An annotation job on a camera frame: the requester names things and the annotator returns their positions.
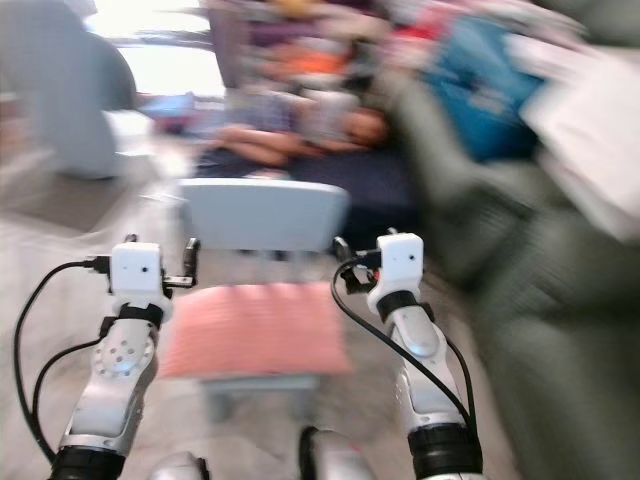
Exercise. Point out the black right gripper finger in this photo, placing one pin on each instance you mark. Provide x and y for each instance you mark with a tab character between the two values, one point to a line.
341	250

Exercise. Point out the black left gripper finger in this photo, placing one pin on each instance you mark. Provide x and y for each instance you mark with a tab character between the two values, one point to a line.
192	260
129	241

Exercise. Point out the pink fluffy pillow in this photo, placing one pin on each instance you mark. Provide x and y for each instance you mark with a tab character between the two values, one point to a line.
255	330

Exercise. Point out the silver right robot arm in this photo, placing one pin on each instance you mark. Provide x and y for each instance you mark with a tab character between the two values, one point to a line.
422	375

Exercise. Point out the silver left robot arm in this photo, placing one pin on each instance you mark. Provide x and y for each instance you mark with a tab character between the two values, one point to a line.
112	385

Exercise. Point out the dark green sofa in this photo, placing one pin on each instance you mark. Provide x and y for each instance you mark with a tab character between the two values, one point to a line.
550	330

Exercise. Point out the lying person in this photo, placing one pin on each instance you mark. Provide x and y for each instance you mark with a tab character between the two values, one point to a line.
300	130

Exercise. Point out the large grey armchair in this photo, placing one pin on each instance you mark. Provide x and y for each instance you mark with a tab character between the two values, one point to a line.
75	90

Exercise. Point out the robot right leg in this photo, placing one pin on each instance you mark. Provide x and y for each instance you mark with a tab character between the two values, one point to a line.
340	460

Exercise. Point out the robot leg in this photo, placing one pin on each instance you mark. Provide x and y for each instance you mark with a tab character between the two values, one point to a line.
180	466
340	460

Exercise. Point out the robot left leg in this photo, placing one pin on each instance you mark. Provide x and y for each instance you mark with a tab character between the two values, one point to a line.
180	466

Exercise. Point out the blue cushion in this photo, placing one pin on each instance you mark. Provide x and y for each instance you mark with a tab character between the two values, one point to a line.
485	85

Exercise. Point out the white cushion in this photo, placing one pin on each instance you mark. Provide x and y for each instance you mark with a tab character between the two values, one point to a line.
595	140

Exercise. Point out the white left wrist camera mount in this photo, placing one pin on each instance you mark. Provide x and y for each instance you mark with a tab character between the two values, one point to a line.
136	270

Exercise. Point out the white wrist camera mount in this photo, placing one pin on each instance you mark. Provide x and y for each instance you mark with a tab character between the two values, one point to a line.
136	270
398	268

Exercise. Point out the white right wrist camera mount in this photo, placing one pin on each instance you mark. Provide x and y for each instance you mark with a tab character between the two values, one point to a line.
398	268

